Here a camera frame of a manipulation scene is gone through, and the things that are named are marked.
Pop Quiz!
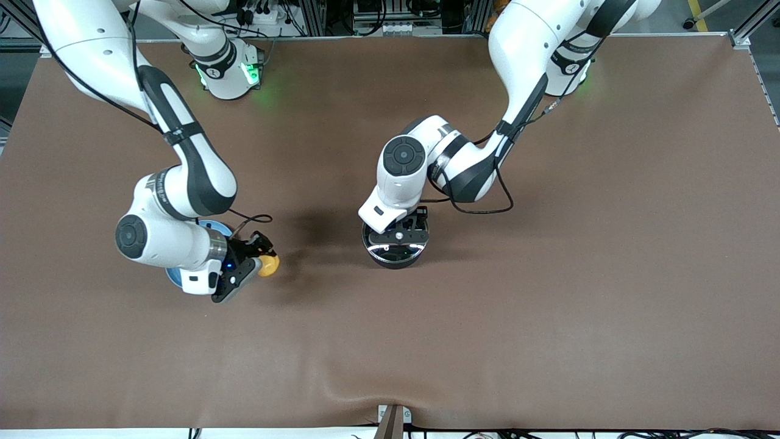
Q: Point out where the light blue plate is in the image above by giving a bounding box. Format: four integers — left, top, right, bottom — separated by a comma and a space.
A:
165, 219, 235, 291

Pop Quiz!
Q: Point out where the brown table mat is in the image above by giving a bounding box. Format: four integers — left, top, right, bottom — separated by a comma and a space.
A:
0, 34, 780, 431

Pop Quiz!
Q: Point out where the white connector strip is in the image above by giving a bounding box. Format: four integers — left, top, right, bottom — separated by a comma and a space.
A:
353, 21, 444, 37

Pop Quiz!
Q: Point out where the white power strip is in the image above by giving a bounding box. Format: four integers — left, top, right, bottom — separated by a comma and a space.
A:
233, 5, 288, 26

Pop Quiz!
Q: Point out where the grey pole with black foot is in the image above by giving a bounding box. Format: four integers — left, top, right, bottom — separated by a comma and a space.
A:
682, 0, 733, 30

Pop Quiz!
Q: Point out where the black pot with blue handle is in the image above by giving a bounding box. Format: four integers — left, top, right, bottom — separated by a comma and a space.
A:
362, 221, 430, 269

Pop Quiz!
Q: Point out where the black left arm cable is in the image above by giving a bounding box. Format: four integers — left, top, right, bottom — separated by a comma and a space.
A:
427, 37, 607, 216

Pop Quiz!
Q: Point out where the metal table clamp bracket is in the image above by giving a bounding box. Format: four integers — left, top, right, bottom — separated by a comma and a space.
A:
377, 403, 413, 439

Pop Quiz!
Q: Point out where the aluminium frame post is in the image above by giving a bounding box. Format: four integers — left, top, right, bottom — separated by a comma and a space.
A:
297, 0, 328, 37
462, 0, 489, 35
6, 0, 49, 57
728, 0, 780, 51

